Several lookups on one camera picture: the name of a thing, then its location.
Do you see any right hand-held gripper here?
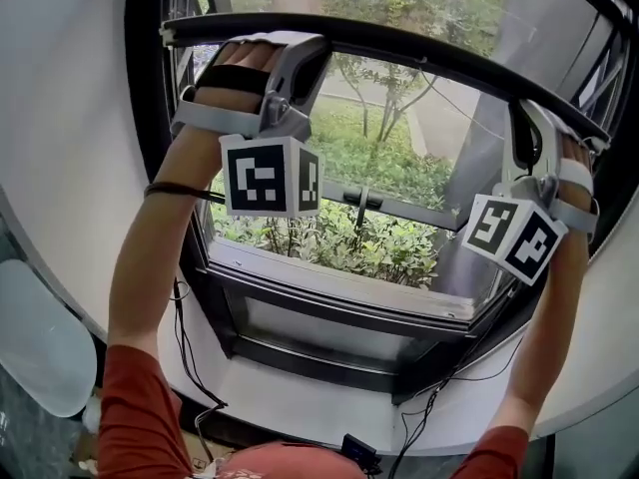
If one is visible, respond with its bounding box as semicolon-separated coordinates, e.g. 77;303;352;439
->
461;100;599;286

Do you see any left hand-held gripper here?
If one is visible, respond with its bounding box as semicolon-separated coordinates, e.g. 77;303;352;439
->
172;31;329;218

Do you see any dark-framed awning window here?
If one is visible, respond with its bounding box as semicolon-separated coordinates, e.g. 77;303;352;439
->
159;0;630;144

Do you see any person's right forearm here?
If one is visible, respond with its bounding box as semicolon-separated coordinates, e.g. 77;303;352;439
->
491;227;590;438

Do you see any person's left forearm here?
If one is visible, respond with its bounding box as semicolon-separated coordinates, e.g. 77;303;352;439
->
107;125;231;353

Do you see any open glass window sash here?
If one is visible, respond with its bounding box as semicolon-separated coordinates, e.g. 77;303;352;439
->
204;0;540;234

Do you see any person's right hand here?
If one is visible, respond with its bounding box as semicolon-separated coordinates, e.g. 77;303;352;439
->
555;132;596;205

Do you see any person's left hand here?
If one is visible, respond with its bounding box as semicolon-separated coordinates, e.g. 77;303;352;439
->
192;47;275;114

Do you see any green shrub hedge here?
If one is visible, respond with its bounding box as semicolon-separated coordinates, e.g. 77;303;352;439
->
209;187;450;288

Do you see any black waist device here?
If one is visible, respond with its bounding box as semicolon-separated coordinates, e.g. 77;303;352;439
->
341;434;384;468

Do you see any white bathtub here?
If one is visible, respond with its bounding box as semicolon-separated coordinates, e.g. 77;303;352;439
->
0;259;99;418

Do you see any person's red shirt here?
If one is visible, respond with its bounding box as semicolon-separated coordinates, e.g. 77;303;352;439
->
97;344;530;479

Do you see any grey rounded pouch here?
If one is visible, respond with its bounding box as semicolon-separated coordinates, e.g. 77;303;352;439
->
82;396;102;431

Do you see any black window handle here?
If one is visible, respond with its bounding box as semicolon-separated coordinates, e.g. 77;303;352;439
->
342;186;384;229

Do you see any black window frame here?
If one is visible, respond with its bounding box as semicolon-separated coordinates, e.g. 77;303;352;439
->
124;0;639;408

